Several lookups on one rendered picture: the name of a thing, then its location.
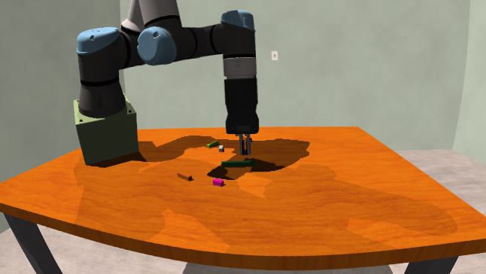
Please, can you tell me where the magenta rod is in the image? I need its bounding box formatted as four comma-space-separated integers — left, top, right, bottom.
213, 178, 224, 187

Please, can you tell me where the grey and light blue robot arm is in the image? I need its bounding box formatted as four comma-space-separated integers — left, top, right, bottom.
77, 0, 256, 117

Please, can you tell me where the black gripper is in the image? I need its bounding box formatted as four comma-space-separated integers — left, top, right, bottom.
223, 57, 259, 156

